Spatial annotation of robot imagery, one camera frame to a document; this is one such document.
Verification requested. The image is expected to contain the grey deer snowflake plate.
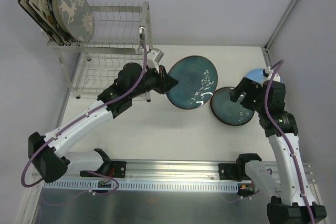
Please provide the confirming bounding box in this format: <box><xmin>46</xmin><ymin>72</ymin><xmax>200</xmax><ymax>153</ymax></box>
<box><xmin>51</xmin><ymin>0</ymin><xmax>95</xmax><ymax>42</ymax></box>

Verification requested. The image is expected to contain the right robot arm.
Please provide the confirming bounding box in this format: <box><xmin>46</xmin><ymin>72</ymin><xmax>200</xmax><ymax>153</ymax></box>
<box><xmin>226</xmin><ymin>77</ymin><xmax>327</xmax><ymax>223</ymax></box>

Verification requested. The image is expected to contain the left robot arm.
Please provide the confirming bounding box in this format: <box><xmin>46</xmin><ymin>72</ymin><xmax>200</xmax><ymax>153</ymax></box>
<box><xmin>28</xmin><ymin>63</ymin><xmax>178</xmax><ymax>183</ymax></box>

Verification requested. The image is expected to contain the steel two-tier dish rack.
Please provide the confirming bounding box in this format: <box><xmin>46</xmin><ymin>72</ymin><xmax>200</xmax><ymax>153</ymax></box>
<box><xmin>47</xmin><ymin>2</ymin><xmax>153</xmax><ymax>99</ymax></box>

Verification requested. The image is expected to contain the light blue round plate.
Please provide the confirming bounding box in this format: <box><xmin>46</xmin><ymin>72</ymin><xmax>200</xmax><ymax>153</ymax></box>
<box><xmin>244</xmin><ymin>68</ymin><xmax>285</xmax><ymax>86</ymax></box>

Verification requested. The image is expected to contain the teal round glazed plate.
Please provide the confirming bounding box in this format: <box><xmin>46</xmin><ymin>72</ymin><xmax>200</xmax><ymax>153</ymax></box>
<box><xmin>211</xmin><ymin>87</ymin><xmax>255</xmax><ymax>126</ymax></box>

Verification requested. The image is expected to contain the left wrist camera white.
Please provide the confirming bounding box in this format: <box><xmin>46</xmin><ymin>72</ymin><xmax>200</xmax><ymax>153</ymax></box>
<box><xmin>146</xmin><ymin>48</ymin><xmax>164</xmax><ymax>72</ymax></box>

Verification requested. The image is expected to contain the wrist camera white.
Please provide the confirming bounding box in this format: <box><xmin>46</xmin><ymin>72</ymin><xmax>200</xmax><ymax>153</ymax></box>
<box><xmin>146</xmin><ymin>48</ymin><xmax>164</xmax><ymax>72</ymax></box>
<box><xmin>262</xmin><ymin>67</ymin><xmax>277</xmax><ymax>82</ymax></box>

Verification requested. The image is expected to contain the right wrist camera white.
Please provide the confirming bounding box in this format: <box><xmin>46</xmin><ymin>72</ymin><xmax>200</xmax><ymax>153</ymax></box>
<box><xmin>262</xmin><ymin>67</ymin><xmax>277</xmax><ymax>82</ymax></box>

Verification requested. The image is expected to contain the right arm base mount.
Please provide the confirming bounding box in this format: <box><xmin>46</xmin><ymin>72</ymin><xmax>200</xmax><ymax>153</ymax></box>
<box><xmin>218</xmin><ymin>163</ymin><xmax>239</xmax><ymax>181</ymax></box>

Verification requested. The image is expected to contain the aluminium mounting rail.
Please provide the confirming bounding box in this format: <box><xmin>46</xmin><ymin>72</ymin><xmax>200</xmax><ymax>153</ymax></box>
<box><xmin>31</xmin><ymin>157</ymin><xmax>316</xmax><ymax>183</ymax></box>

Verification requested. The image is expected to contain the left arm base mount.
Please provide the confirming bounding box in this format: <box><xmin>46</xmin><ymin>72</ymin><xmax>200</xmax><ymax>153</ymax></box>
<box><xmin>107</xmin><ymin>161</ymin><xmax>127</xmax><ymax>178</ymax></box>

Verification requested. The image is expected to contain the white slotted cable duct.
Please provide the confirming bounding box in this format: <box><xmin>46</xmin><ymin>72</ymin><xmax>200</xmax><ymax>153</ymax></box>
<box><xmin>43</xmin><ymin>179</ymin><xmax>239</xmax><ymax>193</ymax></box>

